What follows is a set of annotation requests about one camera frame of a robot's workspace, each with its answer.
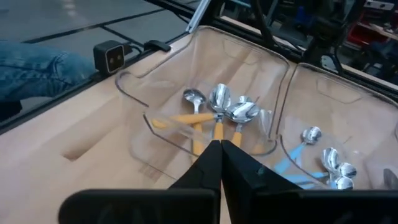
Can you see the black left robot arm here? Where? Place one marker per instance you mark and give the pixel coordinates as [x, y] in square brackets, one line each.
[326, 28]

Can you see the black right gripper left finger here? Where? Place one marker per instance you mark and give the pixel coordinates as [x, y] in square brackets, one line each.
[199, 202]

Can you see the silver aluminium extrusion bar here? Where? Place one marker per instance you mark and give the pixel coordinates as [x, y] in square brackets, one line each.
[199, 15]

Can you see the person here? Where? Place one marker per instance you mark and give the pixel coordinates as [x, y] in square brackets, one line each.
[37, 71]

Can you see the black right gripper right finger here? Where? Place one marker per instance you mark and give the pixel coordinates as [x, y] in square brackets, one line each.
[248, 199]

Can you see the clear plastic bin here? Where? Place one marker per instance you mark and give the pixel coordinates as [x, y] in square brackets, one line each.
[217, 56]
[342, 102]

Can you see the black cube camera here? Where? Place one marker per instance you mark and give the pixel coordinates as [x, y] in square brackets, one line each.
[109, 57]

